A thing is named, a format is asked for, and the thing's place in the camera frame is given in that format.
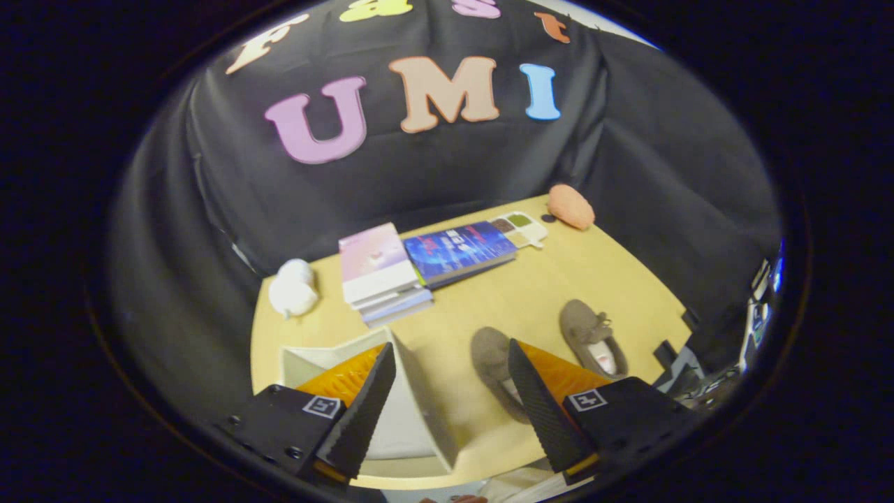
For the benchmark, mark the white plush toy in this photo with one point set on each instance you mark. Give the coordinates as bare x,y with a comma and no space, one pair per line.
293,290

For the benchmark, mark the black backdrop cloth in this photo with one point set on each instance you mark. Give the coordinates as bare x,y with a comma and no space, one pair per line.
419,175

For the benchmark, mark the white paint palette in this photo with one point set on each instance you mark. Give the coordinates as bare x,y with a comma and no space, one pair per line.
522,227

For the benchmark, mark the pink book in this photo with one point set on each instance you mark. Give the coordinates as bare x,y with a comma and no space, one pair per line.
374,262

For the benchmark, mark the white storage box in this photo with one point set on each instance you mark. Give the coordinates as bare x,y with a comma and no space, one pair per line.
412,419

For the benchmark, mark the orange plush toy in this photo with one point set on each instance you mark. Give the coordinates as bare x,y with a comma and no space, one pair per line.
571,207

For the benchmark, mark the pale blue book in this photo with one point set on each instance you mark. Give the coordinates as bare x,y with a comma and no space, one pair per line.
398,309

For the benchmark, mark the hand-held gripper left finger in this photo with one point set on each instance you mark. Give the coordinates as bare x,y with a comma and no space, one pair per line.
363,412

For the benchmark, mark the laptop with lit screen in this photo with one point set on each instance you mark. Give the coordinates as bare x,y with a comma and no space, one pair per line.
760,318

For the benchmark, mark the grey equipment clutter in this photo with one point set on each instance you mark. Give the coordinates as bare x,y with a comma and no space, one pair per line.
688,374

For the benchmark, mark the brown fuzzy shoe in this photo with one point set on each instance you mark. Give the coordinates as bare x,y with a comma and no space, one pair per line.
580,328
489,356

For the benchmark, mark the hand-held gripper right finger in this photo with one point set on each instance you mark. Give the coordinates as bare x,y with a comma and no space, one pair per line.
541,412

